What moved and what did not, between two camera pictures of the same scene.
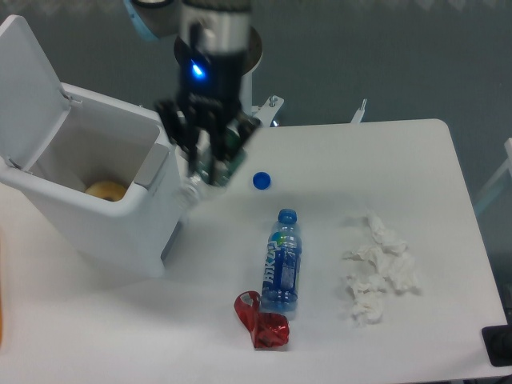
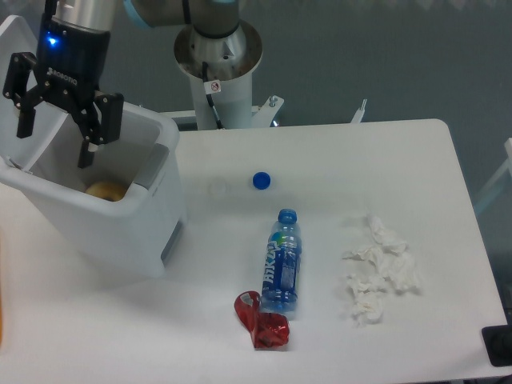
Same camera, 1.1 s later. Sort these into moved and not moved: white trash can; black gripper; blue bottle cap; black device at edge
Moved: black gripper
Not moved: white trash can; blue bottle cap; black device at edge
